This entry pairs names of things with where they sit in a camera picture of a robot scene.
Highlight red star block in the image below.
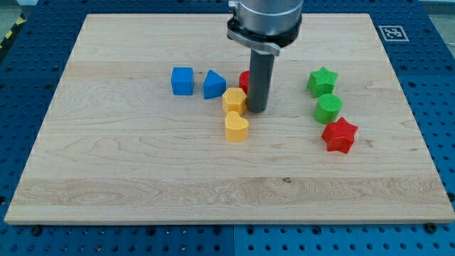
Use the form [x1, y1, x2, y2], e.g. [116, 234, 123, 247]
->
[321, 117, 359, 154]

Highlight green cylinder block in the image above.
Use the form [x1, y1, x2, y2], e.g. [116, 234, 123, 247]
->
[314, 94, 343, 124]

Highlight green star block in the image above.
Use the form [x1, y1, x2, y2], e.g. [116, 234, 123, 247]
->
[307, 67, 338, 98]

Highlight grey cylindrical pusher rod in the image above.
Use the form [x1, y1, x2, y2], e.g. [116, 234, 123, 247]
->
[247, 50, 274, 113]

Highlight blue cube block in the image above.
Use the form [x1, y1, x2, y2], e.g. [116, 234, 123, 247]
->
[171, 67, 194, 95]

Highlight wooden board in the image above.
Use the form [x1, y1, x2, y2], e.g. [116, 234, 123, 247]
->
[5, 14, 454, 225]

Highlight white fiducial marker tag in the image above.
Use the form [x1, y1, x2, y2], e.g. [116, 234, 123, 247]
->
[379, 25, 409, 42]

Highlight red cylinder block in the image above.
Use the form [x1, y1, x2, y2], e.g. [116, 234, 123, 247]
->
[239, 70, 250, 95]

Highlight yellow heart block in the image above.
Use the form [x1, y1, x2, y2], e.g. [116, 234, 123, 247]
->
[225, 111, 250, 142]

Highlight blue triangle block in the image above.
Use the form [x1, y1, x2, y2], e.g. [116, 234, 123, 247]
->
[203, 70, 227, 100]

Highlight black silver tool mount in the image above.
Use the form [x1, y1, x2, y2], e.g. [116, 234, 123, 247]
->
[227, 16, 302, 56]

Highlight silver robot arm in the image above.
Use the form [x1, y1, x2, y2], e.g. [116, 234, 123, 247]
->
[227, 0, 303, 113]

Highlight yellow hexagon block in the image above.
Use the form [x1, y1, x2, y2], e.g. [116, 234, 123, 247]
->
[222, 87, 247, 114]

